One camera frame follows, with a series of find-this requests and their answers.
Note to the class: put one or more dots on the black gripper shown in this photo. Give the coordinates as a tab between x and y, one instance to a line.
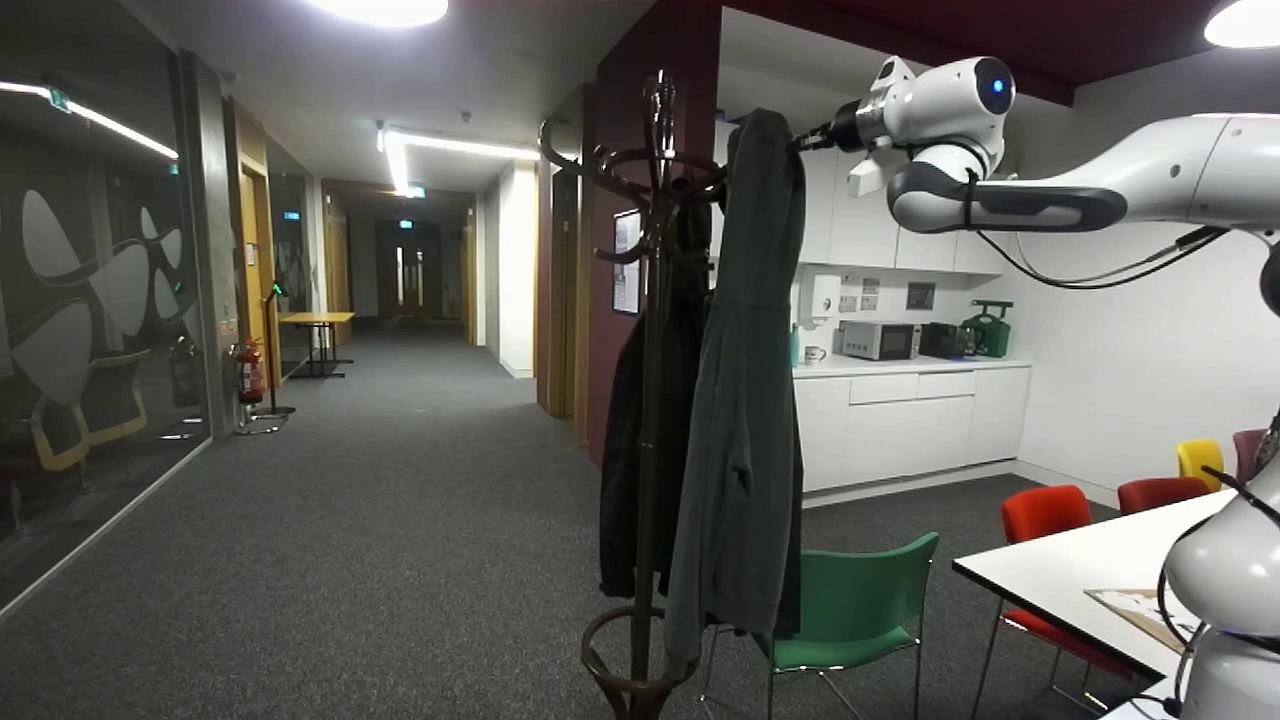
833	133

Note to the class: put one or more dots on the grey hoodie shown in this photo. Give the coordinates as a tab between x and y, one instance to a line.
743	401

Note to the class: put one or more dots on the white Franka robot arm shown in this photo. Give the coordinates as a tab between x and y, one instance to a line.
1173	165

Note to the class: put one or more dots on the black metal coat stand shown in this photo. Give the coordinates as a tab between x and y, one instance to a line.
657	122

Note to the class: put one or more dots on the black coat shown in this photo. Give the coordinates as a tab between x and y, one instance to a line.
623	466

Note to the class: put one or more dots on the red chair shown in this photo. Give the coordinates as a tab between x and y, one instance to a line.
1163	489
1055	513

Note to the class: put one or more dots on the green plastic chair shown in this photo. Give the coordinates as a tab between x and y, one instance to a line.
855	602

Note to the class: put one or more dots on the yellow chair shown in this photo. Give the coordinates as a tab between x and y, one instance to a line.
1200	463

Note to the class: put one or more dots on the maroon chair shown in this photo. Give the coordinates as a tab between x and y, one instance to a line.
1249	449

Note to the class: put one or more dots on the white upper kitchen cabinets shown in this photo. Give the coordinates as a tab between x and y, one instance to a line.
855	225

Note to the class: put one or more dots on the white kitchen cabinets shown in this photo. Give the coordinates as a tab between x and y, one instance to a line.
855	225
905	424

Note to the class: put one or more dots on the white paper towel dispenser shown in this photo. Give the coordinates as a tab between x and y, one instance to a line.
827	293

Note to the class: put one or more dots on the small paper notice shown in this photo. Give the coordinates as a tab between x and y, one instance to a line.
868	293

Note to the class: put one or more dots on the grey microwave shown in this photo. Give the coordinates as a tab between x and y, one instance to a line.
877	340

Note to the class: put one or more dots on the black countertop appliance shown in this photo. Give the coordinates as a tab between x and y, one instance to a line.
940	340

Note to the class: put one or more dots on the green countertop appliance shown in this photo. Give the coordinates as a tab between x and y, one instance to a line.
990	330

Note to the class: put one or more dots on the white lower kitchen cabinets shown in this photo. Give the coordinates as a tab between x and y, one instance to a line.
905	424

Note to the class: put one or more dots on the strip ceiling light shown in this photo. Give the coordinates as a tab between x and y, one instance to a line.
452	147

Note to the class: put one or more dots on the green exit sign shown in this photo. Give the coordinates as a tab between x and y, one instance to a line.
410	225
290	215

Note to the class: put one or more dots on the white table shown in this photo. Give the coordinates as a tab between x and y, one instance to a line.
1093	567

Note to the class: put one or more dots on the wooden corridor table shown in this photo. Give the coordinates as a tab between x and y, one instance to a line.
318	317

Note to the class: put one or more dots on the yellow wooden door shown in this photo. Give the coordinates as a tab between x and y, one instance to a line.
255	264

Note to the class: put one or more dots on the thin black sign stand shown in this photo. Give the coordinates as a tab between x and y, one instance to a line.
277	363

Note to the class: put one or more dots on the red fire extinguisher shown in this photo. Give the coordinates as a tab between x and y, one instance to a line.
251	379

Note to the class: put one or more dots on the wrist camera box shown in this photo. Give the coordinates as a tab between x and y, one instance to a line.
868	176

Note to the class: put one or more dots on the dark framed wall panel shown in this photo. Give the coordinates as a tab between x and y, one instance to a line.
922	299

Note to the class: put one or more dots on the framed wall notice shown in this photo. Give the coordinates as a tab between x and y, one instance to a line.
625	264

